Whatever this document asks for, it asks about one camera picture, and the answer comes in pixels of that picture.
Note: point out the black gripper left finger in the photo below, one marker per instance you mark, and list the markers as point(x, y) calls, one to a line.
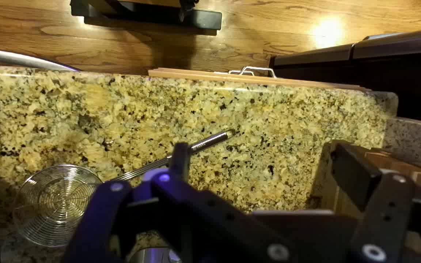
point(180, 161)

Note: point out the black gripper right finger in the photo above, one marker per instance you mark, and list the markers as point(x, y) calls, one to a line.
point(354, 173)

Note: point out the wooden cutting board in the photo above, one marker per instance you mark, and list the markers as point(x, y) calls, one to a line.
point(200, 75)

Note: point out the clear glass cup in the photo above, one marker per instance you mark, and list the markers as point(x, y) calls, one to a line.
point(51, 202)

